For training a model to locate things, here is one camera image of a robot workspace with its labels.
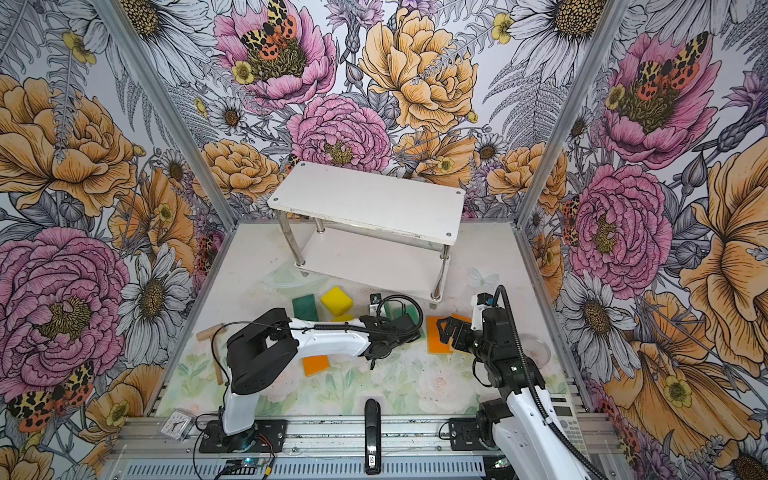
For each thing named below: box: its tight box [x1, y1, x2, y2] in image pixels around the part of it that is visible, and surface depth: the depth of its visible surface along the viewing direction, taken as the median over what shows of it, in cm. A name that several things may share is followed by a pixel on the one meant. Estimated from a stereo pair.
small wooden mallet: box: [196, 324, 228, 385], surface depth 91 cm
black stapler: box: [364, 398, 382, 475], surface depth 73 cm
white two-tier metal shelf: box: [267, 162, 465, 304], surface depth 84 cm
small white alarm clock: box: [160, 410, 194, 442], surface depth 76 cm
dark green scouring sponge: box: [292, 294, 319, 322], surface depth 96 cm
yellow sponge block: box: [320, 286, 354, 322], surface depth 99 cm
